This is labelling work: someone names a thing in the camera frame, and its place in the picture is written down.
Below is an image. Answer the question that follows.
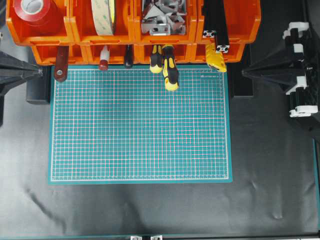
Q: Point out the black aluminium frame profile front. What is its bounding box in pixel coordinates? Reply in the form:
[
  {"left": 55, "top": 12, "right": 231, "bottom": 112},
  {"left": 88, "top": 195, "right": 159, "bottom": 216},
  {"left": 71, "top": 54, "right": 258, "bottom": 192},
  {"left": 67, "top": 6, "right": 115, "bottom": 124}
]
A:
[{"left": 209, "top": 0, "right": 230, "bottom": 54}]

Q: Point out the black aluminium frame profile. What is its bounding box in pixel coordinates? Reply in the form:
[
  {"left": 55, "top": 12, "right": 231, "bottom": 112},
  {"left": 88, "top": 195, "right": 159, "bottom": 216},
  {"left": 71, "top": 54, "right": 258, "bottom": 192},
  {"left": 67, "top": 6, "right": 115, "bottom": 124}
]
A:
[
  {"left": 201, "top": 0, "right": 216, "bottom": 38},
  {"left": 209, "top": 0, "right": 230, "bottom": 54}
]

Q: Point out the black rack base stand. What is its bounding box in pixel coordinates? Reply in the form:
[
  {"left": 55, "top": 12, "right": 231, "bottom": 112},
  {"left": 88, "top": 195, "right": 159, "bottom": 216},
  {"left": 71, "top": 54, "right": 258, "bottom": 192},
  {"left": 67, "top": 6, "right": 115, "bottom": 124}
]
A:
[{"left": 26, "top": 66, "right": 52, "bottom": 105}]

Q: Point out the green cutting mat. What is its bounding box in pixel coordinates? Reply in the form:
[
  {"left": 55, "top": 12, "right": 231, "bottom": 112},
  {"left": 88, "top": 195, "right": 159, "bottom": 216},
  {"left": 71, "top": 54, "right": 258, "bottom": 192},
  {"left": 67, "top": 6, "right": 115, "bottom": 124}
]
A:
[{"left": 48, "top": 65, "right": 233, "bottom": 185}]

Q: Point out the small yellow-black screwdriver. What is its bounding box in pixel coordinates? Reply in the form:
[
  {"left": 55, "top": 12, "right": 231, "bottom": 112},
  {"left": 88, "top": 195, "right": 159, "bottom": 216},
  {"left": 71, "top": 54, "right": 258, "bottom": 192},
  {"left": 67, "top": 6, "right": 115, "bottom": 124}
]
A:
[{"left": 149, "top": 45, "right": 163, "bottom": 74}]

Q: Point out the orange bin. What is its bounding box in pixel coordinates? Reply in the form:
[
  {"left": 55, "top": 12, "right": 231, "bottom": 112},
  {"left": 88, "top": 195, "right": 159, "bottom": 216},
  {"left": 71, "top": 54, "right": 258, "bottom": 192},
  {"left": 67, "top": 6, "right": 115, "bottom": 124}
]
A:
[
  {"left": 80, "top": 44, "right": 127, "bottom": 65},
  {"left": 190, "top": 43, "right": 246, "bottom": 63},
  {"left": 6, "top": 0, "right": 74, "bottom": 46},
  {"left": 134, "top": 44, "right": 196, "bottom": 64},
  {"left": 133, "top": 0, "right": 197, "bottom": 45},
  {"left": 69, "top": 0, "right": 135, "bottom": 46},
  {"left": 195, "top": 0, "right": 262, "bottom": 44},
  {"left": 31, "top": 44, "right": 88, "bottom": 66}
]

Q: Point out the yellow utility knife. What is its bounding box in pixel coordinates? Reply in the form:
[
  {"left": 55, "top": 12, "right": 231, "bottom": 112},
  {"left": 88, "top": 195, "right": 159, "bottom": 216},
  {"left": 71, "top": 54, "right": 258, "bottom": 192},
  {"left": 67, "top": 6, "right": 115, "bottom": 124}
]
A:
[{"left": 205, "top": 43, "right": 227, "bottom": 73}]

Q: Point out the metal corner brackets pile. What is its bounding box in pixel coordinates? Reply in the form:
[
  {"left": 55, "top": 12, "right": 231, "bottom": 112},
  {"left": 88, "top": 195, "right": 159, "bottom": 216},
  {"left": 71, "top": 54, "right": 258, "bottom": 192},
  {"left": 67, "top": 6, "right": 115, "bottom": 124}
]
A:
[{"left": 140, "top": 0, "right": 187, "bottom": 36}]

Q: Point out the beige double-sided tape roll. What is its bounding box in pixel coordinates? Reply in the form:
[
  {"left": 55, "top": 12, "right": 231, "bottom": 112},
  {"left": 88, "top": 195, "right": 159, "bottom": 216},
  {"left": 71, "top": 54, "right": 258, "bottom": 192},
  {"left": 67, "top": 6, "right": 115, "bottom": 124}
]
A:
[{"left": 91, "top": 0, "right": 116, "bottom": 36}]

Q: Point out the red tape roll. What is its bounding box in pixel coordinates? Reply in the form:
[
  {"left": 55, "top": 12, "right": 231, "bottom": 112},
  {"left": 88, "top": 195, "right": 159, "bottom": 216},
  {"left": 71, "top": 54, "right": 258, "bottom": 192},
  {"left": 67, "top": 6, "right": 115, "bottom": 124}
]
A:
[{"left": 13, "top": 0, "right": 64, "bottom": 35}]

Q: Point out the white and red handle tool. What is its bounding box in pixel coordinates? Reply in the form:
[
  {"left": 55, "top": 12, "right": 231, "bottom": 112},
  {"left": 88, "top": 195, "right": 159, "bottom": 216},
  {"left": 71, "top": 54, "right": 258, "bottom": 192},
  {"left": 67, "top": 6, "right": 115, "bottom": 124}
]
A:
[{"left": 98, "top": 45, "right": 110, "bottom": 71}]

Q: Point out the brown wooden handle tool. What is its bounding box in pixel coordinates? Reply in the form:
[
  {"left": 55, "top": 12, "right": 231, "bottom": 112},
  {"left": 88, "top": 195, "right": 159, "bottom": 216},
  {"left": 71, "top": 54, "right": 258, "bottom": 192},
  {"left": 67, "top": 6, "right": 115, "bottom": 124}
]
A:
[{"left": 54, "top": 45, "right": 69, "bottom": 83}]

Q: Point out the black aluminium frame profile rear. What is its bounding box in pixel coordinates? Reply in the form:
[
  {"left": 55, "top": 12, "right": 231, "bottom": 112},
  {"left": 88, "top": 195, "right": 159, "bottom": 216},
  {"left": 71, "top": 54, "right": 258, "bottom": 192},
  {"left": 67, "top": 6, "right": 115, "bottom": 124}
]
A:
[{"left": 201, "top": 0, "right": 216, "bottom": 38}]

